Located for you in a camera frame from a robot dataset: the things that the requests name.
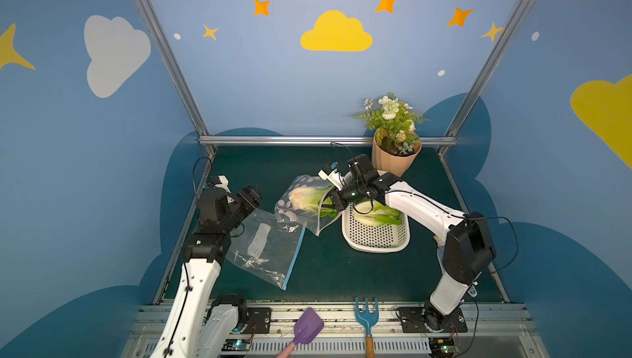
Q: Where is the clear zip-top bag blue seal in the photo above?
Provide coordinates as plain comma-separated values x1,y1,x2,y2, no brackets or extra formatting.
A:
226,210,305,290

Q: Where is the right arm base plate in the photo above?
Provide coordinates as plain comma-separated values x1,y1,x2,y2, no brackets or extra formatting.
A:
395,306,468,333

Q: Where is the right circuit board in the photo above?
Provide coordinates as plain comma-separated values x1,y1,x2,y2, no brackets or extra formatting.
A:
428,338,459,358

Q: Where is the circuit board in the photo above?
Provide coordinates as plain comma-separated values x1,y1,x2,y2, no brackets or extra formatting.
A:
428,338,459,358
221,339,253,355

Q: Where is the potted artificial flower plant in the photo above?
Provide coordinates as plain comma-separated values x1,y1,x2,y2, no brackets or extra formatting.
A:
355,92,428,177

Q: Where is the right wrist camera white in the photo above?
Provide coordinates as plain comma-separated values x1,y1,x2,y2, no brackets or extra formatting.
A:
319,162,345,190

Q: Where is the aluminium back frame rail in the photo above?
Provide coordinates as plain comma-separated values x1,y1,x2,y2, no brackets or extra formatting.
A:
199,135,459,148

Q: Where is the left circuit board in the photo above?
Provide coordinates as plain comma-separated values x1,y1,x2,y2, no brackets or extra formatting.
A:
221,339,253,355

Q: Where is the pink-dotted bag of cabbages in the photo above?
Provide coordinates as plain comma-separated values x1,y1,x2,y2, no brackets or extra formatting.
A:
274,175,340,236

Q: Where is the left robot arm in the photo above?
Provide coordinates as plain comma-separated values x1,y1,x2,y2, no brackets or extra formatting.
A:
151,177,262,357

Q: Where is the white perforated plastic basket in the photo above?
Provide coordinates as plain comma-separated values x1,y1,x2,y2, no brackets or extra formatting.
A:
342,206,410,254

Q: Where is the blue patterned glove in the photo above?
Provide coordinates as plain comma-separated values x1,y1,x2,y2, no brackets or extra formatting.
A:
434,236,445,273

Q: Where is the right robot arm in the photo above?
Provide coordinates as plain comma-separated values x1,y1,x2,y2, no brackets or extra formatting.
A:
319,154,497,333

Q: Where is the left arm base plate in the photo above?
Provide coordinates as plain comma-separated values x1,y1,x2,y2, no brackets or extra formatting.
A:
235,307,273,335

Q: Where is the purple toy shovel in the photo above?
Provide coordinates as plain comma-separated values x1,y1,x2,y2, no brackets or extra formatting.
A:
276,307,324,358

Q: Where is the teal toy garden rake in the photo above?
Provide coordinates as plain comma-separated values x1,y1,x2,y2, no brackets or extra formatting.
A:
355,297,380,358

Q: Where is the green chinese cabbage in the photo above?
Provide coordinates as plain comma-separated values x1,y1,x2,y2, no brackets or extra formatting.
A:
288,186,338,218
352,200,403,226

